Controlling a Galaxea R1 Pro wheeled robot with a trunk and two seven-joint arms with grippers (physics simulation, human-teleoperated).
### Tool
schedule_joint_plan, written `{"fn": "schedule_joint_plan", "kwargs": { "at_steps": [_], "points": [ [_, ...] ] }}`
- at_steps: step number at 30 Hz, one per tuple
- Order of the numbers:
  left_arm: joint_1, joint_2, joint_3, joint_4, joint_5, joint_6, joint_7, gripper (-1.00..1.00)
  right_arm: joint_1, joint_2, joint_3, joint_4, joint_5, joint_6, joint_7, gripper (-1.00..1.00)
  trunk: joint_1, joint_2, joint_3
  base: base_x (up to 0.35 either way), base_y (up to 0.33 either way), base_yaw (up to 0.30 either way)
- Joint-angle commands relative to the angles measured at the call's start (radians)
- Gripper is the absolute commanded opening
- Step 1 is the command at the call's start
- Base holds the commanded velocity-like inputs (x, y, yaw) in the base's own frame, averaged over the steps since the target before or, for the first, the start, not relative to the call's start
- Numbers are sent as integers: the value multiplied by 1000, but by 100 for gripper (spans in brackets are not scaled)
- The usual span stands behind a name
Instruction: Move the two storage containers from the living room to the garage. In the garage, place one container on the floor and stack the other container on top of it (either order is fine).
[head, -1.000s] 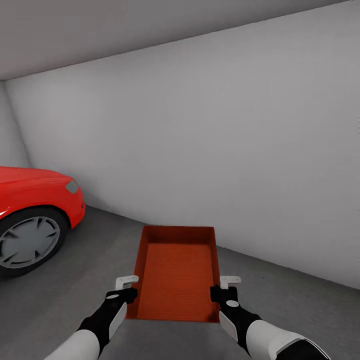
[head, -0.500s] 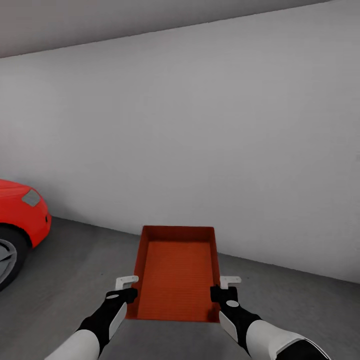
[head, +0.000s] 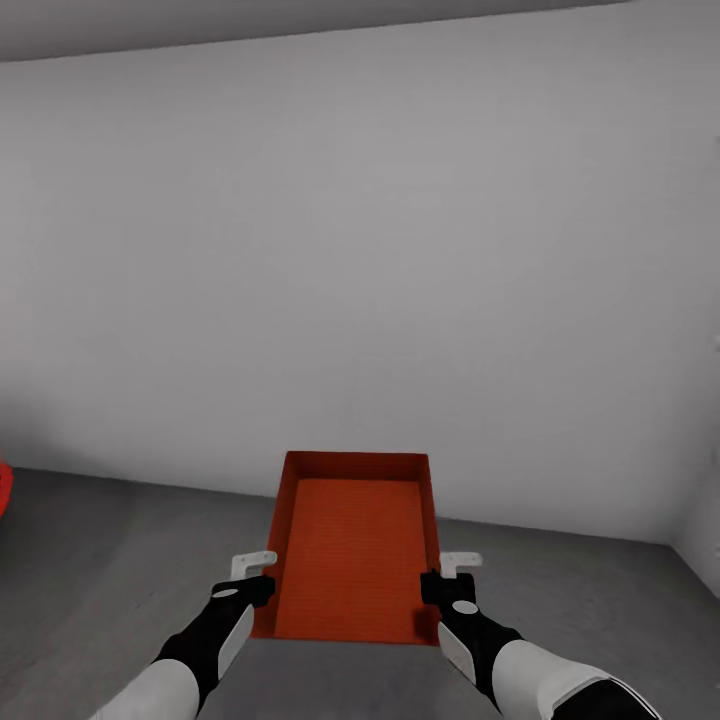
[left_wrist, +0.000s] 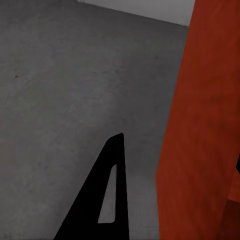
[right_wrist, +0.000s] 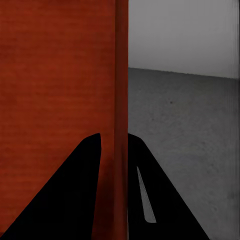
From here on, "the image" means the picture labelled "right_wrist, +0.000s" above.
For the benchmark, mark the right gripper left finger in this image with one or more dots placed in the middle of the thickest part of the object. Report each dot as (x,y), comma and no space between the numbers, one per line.
(64,208)

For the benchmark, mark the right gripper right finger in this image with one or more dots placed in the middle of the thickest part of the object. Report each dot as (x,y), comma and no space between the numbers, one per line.
(174,220)

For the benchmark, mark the storage box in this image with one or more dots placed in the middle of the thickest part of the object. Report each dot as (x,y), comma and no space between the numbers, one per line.
(63,78)

